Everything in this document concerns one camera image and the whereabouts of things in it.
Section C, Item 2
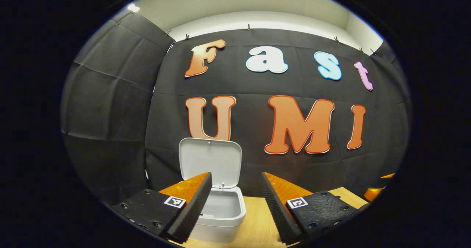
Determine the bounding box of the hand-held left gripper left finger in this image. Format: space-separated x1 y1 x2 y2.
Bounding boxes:
111 171 213 244

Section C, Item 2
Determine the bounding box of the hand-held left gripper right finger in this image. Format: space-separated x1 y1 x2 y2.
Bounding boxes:
261 171 359 245

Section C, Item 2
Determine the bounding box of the white desktop garbage bin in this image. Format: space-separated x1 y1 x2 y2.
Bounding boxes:
179 138 247 243

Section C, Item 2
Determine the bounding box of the wooden desktop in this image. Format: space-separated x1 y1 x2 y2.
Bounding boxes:
173 187 369 248

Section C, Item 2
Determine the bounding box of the black backdrop cloth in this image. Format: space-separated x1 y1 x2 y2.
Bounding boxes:
61 11 411 204

